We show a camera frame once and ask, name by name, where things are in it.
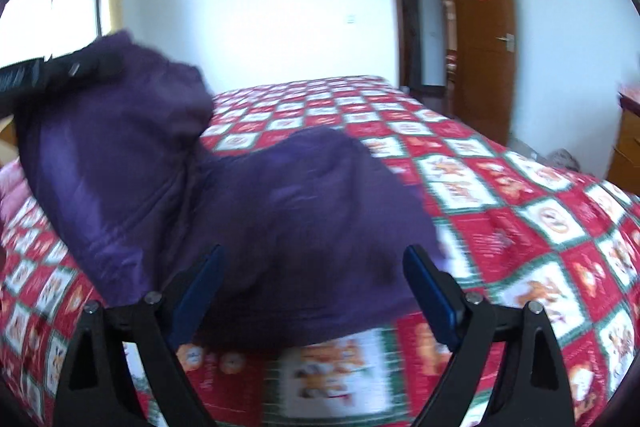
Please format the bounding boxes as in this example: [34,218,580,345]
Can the silver door handle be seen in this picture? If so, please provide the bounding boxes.
[498,34,515,53]

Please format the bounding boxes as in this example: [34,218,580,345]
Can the brown wooden door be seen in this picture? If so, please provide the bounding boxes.
[454,0,516,145]

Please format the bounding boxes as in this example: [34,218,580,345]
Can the red patchwork bear bedspread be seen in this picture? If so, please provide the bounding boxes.
[1,77,639,426]

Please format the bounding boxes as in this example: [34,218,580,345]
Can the pink folded quilt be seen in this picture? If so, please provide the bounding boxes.
[0,159,30,225]

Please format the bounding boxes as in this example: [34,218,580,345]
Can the wooden dresser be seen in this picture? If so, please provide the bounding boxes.
[606,83,640,195]

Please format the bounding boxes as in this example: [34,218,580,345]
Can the purple quilted jacket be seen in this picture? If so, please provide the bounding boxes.
[9,31,447,349]

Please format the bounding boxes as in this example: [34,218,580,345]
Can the grey crumpled cloth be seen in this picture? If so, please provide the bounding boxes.
[544,148,582,172]

